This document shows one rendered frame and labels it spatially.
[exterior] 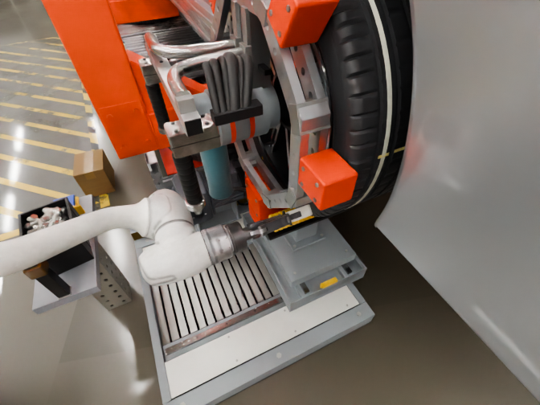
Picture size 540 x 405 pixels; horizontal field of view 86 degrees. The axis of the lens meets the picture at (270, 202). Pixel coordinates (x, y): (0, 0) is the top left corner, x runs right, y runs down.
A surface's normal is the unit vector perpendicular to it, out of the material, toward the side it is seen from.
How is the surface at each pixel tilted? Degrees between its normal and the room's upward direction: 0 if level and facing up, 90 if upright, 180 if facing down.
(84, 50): 90
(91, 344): 0
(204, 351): 0
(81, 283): 0
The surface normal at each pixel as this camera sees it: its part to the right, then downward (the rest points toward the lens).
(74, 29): 0.42, 0.65
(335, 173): -0.01, -0.69
